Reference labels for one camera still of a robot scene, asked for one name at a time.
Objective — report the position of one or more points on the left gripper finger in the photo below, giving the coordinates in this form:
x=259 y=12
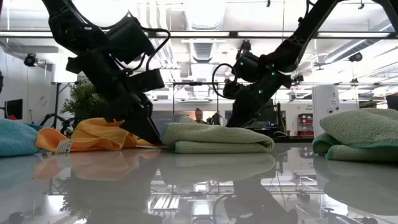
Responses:
x=143 y=127

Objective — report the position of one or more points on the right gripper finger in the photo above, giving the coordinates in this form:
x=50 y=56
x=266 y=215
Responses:
x=242 y=116

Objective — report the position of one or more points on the pale green microfiber towel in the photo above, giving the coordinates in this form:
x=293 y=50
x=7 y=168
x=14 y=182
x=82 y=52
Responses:
x=217 y=137

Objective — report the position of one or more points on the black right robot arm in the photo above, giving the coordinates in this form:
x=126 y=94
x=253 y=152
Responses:
x=301 y=34

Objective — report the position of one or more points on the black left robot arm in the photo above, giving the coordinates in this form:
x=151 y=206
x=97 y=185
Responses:
x=71 y=28

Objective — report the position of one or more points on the orange microfiber towel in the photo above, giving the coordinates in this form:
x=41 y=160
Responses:
x=93 y=137

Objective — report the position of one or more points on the blue microfiber towel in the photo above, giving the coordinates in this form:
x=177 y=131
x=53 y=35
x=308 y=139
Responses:
x=15 y=137

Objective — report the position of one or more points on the large black monitor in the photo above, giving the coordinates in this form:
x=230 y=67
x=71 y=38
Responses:
x=269 y=112

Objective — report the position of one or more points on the small green potted plant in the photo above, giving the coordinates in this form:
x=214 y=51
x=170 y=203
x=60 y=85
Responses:
x=82 y=102

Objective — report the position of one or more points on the black ceiling spotlight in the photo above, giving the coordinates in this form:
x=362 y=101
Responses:
x=356 y=57
x=30 y=60
x=298 y=79
x=245 y=46

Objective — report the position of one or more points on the person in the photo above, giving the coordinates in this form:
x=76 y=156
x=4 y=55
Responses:
x=200 y=115

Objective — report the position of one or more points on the white box lamp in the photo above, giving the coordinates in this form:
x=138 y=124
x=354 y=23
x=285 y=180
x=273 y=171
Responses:
x=59 y=76

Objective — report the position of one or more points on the black tripod stand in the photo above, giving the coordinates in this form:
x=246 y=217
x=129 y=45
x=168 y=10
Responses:
x=57 y=99

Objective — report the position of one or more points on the red shelf unit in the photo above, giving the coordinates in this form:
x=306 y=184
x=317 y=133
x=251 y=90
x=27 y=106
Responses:
x=305 y=123

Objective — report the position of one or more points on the black bar with light strips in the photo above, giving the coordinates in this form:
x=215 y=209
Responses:
x=233 y=34

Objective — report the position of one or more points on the white pillar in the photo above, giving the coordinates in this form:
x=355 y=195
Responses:
x=325 y=105

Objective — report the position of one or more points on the small black monitor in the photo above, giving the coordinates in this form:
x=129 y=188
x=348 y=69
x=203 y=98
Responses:
x=14 y=109

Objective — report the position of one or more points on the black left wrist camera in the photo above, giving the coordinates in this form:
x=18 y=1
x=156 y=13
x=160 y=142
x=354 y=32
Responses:
x=129 y=39

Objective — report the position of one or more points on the silver ventilation duct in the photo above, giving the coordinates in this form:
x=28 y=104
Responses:
x=203 y=51

